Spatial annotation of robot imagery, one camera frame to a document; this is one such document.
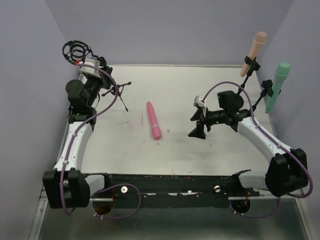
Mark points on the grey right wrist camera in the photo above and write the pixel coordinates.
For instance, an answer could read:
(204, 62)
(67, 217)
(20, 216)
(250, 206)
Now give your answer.
(199, 102)

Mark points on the aluminium frame rail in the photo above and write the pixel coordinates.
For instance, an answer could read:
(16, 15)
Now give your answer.
(43, 197)

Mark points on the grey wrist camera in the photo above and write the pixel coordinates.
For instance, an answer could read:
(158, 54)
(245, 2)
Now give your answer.
(199, 102)
(89, 66)

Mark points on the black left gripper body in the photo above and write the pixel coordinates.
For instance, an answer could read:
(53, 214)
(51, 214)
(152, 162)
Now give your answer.
(105, 75)

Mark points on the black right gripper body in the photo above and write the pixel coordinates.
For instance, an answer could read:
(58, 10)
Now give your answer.
(202, 120)

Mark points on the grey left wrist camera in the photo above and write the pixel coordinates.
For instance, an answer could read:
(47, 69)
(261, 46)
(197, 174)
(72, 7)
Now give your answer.
(89, 66)

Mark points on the black clip round-base stand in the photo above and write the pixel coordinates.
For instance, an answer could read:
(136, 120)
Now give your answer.
(270, 89)

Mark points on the peach microphone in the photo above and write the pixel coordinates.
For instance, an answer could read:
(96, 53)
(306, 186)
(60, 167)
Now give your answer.
(258, 41)

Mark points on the pink microphone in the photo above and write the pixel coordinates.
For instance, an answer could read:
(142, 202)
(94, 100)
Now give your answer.
(155, 129)

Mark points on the black round-base microphone stand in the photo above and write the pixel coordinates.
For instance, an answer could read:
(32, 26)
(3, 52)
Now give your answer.
(253, 66)

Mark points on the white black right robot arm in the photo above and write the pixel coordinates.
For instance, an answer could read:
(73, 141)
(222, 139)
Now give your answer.
(285, 172)

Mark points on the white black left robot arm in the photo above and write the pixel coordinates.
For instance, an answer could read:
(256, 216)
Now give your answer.
(66, 187)

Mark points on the black tripod shock-mount stand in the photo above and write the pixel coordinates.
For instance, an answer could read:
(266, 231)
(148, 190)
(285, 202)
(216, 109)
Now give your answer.
(77, 94)

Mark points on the mint green microphone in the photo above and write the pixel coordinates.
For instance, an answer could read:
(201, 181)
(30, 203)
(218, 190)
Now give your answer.
(280, 76)

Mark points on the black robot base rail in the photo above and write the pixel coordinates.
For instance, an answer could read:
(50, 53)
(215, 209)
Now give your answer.
(172, 191)

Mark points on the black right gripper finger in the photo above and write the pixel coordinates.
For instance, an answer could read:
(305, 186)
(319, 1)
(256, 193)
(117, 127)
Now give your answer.
(199, 115)
(198, 132)

